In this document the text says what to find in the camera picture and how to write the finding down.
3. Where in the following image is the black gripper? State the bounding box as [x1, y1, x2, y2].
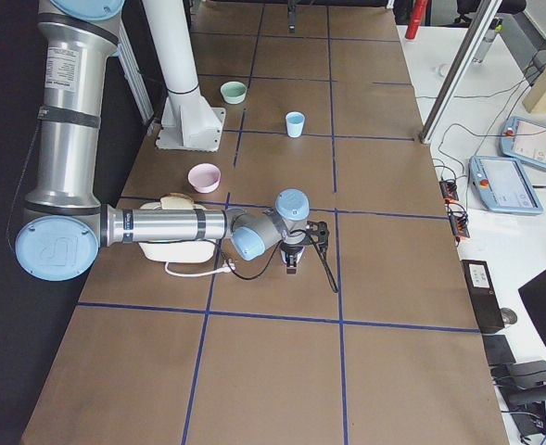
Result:
[281, 243, 303, 274]
[287, 0, 298, 33]

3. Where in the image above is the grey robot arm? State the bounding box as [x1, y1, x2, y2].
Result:
[15, 1, 312, 281]

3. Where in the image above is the mint green bowl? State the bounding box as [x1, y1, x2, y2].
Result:
[220, 81, 248, 105]

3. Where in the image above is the pink bowl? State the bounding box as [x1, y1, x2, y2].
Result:
[187, 163, 222, 194]

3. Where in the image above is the red fire extinguisher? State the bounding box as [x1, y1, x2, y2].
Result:
[404, 0, 429, 41]

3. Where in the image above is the toast bread slice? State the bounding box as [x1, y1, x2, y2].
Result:
[160, 193, 195, 210]

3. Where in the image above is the orange black connector strip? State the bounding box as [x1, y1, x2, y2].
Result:
[438, 180, 470, 244]

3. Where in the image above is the black box with label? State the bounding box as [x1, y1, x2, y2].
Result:
[461, 260, 504, 334]

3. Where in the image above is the near teach pendant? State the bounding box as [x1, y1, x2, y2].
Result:
[469, 156, 544, 215]

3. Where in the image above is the teach pendant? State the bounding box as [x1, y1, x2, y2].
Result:
[499, 117, 546, 170]
[469, 156, 544, 215]

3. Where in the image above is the far teach pendant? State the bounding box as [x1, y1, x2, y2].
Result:
[499, 117, 546, 170]

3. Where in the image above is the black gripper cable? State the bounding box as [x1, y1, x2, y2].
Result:
[221, 222, 340, 294]

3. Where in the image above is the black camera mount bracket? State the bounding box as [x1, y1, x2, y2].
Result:
[302, 221, 329, 255]

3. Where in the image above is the white toaster power cord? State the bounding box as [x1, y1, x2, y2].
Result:
[163, 258, 236, 278]

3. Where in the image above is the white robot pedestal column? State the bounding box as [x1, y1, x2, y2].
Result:
[143, 0, 226, 152]

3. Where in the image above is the aluminium frame post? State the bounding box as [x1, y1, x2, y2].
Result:
[419, 0, 502, 144]

